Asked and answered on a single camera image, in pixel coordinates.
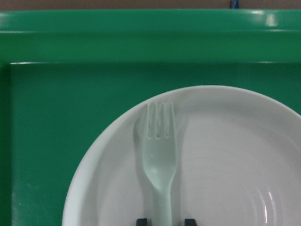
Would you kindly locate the pale green plastic fork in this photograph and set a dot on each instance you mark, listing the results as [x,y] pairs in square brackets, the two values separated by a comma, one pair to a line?
[160,159]

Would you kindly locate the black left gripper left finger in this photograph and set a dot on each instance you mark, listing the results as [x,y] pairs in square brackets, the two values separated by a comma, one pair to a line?
[141,222]

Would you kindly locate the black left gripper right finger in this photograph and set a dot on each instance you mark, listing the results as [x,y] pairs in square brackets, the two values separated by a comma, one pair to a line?
[190,222]

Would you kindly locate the white round plate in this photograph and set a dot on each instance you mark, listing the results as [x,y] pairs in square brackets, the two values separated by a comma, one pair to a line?
[239,164]

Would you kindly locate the green plastic tray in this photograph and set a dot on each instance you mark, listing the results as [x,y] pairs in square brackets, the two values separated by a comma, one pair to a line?
[65,75]

